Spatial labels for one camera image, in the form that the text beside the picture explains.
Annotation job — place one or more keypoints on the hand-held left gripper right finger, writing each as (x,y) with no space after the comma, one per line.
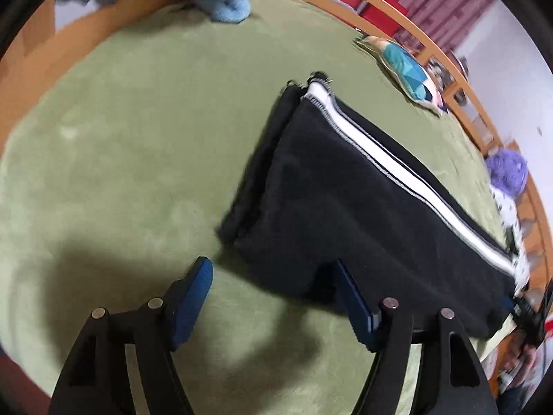
(351,298)

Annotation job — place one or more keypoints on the white spotted cloth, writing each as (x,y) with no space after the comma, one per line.
(512,229)

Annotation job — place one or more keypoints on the red box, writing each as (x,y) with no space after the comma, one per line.
(380,8)

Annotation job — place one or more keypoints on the purple plush toy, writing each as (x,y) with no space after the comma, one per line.
(509,169)

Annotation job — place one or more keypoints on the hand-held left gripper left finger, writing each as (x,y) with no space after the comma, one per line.
(195,296)

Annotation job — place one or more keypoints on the colourful patterned pillow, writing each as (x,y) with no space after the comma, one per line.
(404,69)

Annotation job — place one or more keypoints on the black pants with white stripe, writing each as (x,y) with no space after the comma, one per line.
(367,207)

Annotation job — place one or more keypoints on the wooden bed frame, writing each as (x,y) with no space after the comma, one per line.
(436,52)

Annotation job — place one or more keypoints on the green blanket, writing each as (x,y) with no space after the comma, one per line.
(142,168)

